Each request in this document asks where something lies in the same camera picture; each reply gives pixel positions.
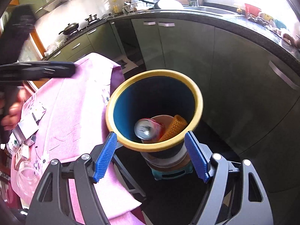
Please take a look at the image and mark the black pan with white lid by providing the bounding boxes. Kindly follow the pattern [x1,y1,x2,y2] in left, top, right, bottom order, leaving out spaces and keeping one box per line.
[140,0,184,10]

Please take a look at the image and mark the red white packet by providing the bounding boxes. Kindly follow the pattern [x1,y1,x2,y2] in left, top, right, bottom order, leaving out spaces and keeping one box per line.
[14,144,31,170]

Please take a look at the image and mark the steel sink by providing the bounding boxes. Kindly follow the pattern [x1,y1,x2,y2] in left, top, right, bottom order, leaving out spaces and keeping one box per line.
[184,6,237,15]

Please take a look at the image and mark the dark counter cabinets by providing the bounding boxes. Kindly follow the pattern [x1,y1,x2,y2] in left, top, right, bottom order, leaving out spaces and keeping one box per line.
[112,11,299,193]

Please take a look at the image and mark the red instant noodle cup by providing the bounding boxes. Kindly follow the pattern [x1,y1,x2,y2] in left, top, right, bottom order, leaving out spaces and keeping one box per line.
[140,114,176,144]

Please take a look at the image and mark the person's left hand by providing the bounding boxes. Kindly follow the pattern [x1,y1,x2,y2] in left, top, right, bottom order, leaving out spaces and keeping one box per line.
[1,86,31,131]

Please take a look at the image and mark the white dish rack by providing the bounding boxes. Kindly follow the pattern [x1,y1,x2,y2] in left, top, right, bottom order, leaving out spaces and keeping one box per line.
[122,0,150,14]

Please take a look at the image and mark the black wok with lid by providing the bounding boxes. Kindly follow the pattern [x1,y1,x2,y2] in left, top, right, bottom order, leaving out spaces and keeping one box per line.
[58,23,79,36]

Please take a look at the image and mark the small steel pot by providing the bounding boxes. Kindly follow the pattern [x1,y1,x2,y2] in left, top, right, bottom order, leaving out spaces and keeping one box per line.
[85,14,100,24]

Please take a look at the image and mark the crushed red cola can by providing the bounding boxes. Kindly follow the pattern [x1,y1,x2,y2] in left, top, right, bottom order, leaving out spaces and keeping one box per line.
[134,118,165,141]

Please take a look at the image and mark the yellow rimmed trash bin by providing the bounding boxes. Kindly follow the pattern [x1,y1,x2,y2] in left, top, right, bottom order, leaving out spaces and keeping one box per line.
[105,70,203,169]

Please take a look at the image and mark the purple cardboard box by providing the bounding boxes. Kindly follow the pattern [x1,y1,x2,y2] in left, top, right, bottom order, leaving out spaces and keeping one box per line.
[12,114,39,145]

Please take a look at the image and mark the green lower cabinets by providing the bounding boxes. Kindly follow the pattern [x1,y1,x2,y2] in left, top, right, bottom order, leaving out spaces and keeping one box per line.
[43,21,122,62]

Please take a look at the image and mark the dark floor mat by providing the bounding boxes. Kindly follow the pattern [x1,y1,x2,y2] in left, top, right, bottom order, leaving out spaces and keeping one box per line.
[113,55,138,74]

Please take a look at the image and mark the plastic bag on counter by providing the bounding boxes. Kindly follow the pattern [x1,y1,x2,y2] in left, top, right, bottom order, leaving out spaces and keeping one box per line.
[44,41,61,57]

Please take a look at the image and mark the yellow oil bottle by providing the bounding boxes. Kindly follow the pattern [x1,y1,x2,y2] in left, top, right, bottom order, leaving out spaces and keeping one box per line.
[113,0,119,14]

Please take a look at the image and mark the snack wrapper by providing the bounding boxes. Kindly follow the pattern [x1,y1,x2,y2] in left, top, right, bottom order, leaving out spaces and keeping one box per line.
[30,102,46,122]

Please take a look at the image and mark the clear plastic cup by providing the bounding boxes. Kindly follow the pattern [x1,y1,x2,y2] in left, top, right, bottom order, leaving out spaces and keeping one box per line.
[16,161,41,199]

